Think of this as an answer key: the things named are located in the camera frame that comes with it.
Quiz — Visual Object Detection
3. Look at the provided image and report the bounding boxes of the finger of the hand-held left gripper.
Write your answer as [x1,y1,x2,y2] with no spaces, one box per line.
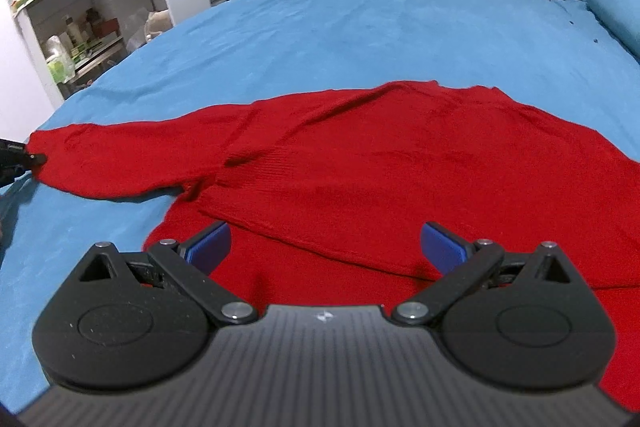
[0,138,48,184]

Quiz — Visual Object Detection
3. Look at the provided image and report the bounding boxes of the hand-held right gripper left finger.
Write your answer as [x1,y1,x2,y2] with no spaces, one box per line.
[74,221,259,326]

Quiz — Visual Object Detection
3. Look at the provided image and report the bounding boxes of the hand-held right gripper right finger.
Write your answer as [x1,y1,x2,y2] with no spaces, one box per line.
[392,222,574,327]

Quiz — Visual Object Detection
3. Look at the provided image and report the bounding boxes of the red knit sweater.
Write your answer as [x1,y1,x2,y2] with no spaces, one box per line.
[26,80,640,323]

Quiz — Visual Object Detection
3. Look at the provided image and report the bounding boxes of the bottles and boxes on shelf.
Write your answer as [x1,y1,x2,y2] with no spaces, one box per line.
[43,9,124,84]

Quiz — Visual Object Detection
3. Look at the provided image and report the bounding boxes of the white desk shelf unit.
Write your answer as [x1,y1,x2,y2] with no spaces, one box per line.
[12,0,207,100]

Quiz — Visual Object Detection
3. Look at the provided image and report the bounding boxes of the white plastic bag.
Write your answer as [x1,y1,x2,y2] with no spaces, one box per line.
[122,9,173,52]

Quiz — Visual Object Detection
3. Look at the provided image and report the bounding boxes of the blue bed sheet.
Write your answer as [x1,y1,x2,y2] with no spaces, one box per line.
[0,0,640,423]

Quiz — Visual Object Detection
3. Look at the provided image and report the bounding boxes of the blue bolster pillow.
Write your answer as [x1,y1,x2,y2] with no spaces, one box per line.
[586,0,640,62]

